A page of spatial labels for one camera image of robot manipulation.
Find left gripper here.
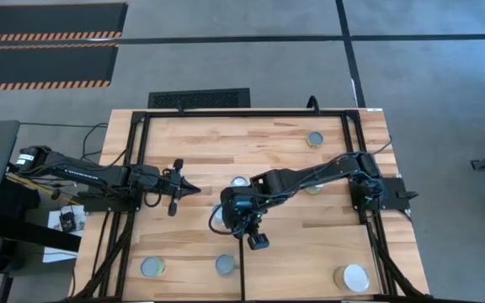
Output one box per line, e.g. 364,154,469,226
157,158,201,216

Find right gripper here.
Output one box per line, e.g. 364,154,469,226
221,189,269,237

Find short yellow green can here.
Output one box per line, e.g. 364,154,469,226
306,130,325,150

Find tin can teal label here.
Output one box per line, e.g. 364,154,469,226
215,253,237,277

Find tin can green label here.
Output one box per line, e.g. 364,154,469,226
140,255,167,279

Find black floor vent grille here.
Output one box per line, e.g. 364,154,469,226
147,87,252,109

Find small black device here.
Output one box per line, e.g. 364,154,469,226
59,211,77,232

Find large green tin can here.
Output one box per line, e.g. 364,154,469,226
333,263,371,294

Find white paper sheet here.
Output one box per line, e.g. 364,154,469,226
42,208,87,264

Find black mat hazard stripes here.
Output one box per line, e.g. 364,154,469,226
0,2,129,43
0,43,120,92

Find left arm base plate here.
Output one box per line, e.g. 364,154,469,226
81,191,143,214

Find black aluminium table frame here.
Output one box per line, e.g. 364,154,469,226
72,108,431,302

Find black cable loop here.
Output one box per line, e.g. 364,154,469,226
306,94,321,115

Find yellow cable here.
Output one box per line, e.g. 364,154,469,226
5,173,84,205

